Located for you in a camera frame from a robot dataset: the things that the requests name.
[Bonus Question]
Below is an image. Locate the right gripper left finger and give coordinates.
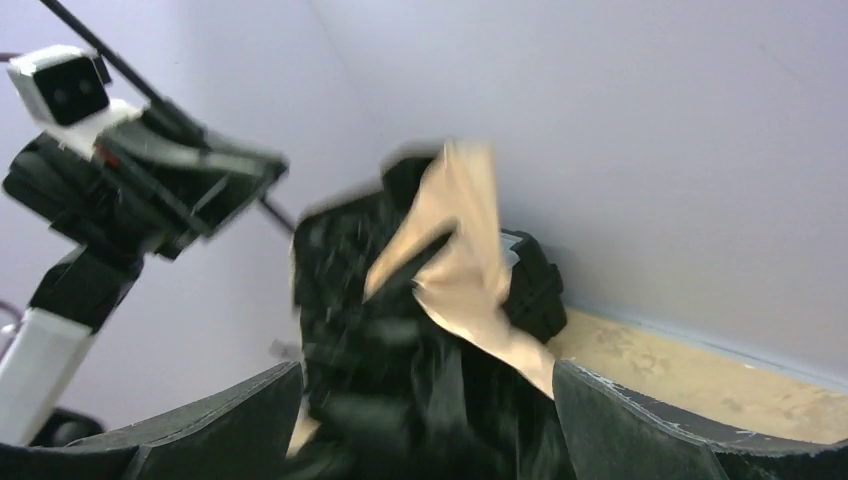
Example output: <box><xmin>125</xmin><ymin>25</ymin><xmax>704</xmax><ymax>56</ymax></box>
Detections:
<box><xmin>1</xmin><ymin>362</ymin><xmax>302</xmax><ymax>480</ymax></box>

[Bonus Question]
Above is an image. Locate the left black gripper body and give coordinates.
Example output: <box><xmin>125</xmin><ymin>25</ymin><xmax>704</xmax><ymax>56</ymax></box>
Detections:
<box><xmin>3</xmin><ymin>133</ymin><xmax>198</xmax><ymax>260</ymax></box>

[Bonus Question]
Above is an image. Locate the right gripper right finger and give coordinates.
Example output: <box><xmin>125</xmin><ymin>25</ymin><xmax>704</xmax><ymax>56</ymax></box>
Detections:
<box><xmin>554</xmin><ymin>360</ymin><xmax>847</xmax><ymax>480</ymax></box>

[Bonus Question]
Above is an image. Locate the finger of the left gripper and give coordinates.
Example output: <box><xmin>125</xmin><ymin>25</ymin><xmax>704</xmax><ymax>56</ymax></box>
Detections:
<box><xmin>95</xmin><ymin>119</ymin><xmax>288</xmax><ymax>238</ymax></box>

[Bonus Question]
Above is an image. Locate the beige umbrella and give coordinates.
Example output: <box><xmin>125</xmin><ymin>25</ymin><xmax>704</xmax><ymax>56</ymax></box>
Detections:
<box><xmin>279</xmin><ymin>156</ymin><xmax>574</xmax><ymax>479</ymax></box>

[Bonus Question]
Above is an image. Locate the black plastic toolbox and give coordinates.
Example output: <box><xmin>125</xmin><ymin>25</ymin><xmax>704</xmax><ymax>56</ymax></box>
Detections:
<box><xmin>500</xmin><ymin>229</ymin><xmax>567</xmax><ymax>344</ymax></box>

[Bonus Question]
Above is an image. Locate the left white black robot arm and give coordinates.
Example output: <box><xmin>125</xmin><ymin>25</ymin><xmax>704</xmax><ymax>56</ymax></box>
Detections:
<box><xmin>1</xmin><ymin>113</ymin><xmax>288</xmax><ymax>445</ymax></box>

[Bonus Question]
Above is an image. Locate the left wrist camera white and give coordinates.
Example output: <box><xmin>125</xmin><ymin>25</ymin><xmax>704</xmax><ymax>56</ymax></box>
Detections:
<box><xmin>6</xmin><ymin>45</ymin><xmax>141</xmax><ymax>160</ymax></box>

